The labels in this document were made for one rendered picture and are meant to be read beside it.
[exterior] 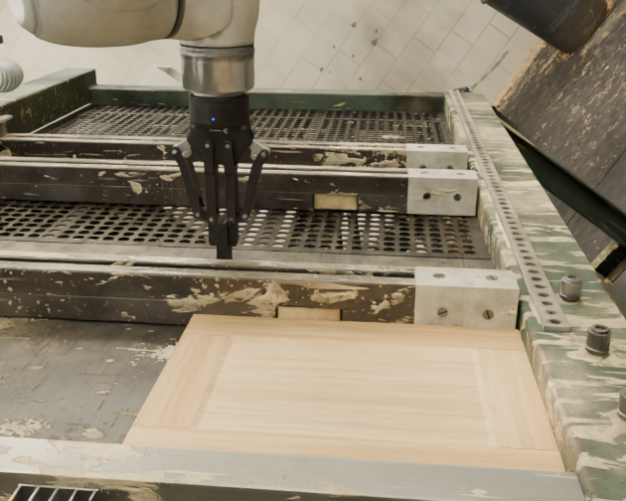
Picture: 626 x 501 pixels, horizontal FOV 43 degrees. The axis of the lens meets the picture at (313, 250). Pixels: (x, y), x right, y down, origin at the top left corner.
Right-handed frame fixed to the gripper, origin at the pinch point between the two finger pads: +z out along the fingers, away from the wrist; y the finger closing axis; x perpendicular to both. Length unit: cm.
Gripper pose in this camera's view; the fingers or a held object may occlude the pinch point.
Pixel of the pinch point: (224, 245)
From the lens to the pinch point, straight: 105.7
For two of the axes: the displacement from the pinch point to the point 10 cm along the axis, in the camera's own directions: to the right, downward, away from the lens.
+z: -0.1, 9.3, 3.6
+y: -10.0, -0.4, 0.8
